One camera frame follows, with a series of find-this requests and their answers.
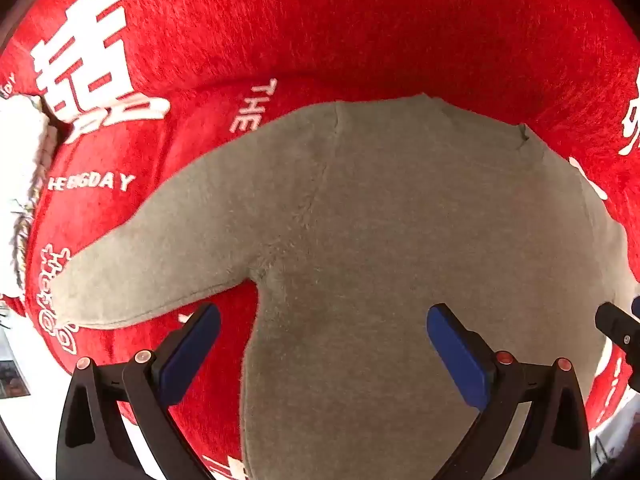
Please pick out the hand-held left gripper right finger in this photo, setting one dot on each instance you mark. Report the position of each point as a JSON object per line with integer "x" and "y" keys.
{"x": 457, "y": 355}

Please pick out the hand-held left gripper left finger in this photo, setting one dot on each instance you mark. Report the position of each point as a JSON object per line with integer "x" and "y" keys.
{"x": 192, "y": 355}

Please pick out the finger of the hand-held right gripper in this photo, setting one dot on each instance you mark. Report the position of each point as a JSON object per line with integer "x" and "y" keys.
{"x": 617, "y": 325}

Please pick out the grey knit sweater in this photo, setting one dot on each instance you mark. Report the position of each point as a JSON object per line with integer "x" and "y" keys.
{"x": 400, "y": 220}

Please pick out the dark printed paper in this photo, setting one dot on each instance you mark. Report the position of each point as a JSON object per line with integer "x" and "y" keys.
{"x": 12, "y": 380}

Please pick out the red printed sofa cover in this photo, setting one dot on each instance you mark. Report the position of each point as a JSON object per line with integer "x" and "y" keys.
{"x": 350, "y": 35}

